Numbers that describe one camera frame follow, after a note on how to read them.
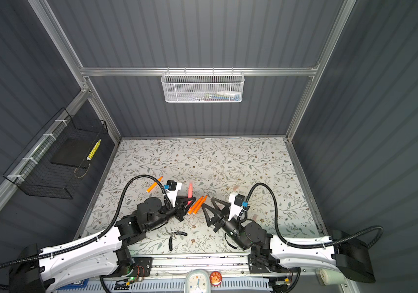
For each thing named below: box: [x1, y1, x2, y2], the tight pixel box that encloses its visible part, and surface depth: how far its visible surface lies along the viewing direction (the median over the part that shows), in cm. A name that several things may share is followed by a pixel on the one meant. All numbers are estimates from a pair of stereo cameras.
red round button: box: [209, 271, 223, 287], surface depth 72 cm
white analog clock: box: [183, 268, 212, 293], surface depth 69 cm
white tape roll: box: [315, 267, 338, 286], surface depth 67 cm
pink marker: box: [187, 181, 194, 206], surface depth 71 cm
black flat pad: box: [50, 137, 93, 169], surface depth 77 cm
